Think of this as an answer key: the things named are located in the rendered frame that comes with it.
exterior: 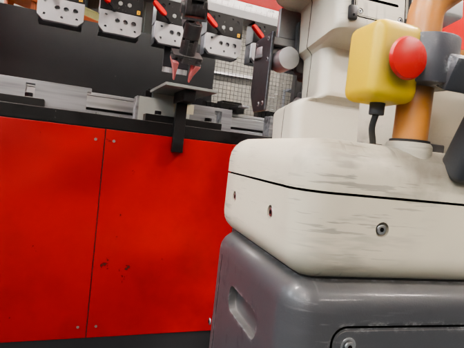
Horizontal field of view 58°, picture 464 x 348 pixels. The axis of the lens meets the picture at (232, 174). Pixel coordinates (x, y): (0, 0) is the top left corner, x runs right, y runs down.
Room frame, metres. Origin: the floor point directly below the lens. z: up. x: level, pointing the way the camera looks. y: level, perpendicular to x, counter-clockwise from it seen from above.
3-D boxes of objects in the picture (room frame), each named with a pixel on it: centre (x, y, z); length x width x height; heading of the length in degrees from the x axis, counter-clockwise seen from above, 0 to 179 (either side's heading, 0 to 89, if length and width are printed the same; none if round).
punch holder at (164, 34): (1.66, 0.29, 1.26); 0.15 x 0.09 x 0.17; 112
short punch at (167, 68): (1.67, 0.27, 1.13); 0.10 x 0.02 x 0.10; 112
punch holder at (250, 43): (1.81, -0.08, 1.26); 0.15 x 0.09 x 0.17; 112
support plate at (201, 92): (1.53, 0.21, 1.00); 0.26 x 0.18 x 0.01; 22
